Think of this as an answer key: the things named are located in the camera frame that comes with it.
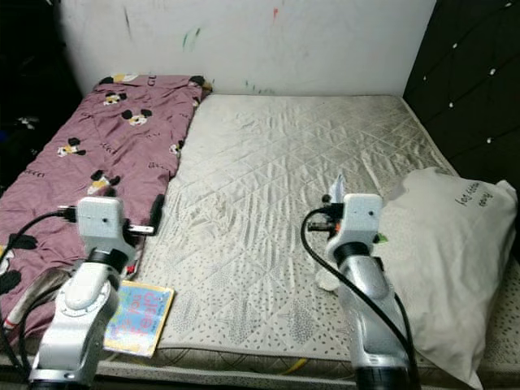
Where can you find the colourful children's book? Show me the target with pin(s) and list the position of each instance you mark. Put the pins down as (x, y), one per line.
(140, 318)

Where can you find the white pillow with tree print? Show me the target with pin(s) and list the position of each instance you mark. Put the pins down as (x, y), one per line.
(447, 260)

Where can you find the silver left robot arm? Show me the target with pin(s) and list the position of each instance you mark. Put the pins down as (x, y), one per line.
(81, 317)

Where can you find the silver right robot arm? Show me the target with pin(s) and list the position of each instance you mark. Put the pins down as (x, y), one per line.
(374, 317)

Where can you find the pink cartoon print blanket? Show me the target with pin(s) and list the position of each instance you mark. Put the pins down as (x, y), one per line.
(89, 162)

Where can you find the white quilted mattress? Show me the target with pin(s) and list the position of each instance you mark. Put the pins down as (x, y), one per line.
(292, 179)

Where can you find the white striped-cuff garment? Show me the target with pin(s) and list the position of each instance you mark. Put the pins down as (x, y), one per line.
(36, 296)

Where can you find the black clothes heap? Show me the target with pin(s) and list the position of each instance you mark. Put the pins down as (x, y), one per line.
(36, 81)

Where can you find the dark tufted headboard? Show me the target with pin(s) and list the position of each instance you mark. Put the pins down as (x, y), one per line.
(471, 81)

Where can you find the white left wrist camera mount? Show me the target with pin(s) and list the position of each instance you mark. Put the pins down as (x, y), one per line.
(101, 221)

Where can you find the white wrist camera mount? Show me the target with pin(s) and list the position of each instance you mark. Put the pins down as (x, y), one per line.
(101, 221)
(361, 218)

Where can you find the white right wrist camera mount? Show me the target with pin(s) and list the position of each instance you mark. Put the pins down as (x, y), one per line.
(361, 218)

